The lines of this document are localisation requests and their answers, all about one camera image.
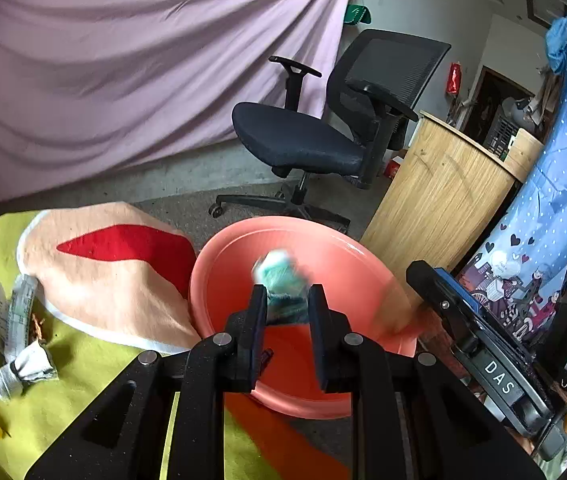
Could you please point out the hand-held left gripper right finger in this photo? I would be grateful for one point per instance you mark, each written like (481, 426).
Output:
(318, 332)

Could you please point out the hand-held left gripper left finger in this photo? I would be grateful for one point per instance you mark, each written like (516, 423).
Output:
(258, 325)

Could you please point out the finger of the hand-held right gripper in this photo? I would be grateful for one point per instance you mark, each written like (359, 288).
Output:
(463, 292)
(428, 280)

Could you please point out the teal white packet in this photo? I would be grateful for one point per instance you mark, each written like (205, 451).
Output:
(278, 270)

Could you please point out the pink plastic basin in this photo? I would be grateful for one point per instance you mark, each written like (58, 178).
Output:
(233, 265)

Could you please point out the light wooden cabinet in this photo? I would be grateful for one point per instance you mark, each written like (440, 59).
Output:
(438, 195)

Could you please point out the red cardboard box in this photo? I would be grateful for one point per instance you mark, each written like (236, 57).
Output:
(393, 166)

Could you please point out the blue printed cloth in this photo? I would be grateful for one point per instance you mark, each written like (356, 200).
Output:
(563, 160)

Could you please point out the grey plastic crate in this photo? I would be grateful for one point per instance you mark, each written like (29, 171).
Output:
(501, 132)

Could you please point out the green felt table mat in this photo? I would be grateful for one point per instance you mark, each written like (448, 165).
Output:
(88, 410)

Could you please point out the black office chair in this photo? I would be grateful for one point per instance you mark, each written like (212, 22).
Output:
(303, 135)

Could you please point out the grey rounded object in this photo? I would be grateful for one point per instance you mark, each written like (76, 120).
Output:
(522, 110)

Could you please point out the orange wrapper scrap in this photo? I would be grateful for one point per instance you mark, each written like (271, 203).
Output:
(38, 330)

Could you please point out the crumpled grey white paper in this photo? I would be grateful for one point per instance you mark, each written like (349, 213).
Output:
(28, 367)

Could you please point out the turquoise bunched cloth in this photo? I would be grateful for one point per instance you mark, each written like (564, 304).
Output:
(558, 40)

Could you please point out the pink hanging curtain cloth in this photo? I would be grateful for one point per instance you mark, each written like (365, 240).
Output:
(113, 60)

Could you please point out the green plastic wall holder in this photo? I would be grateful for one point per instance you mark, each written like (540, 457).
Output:
(356, 15)

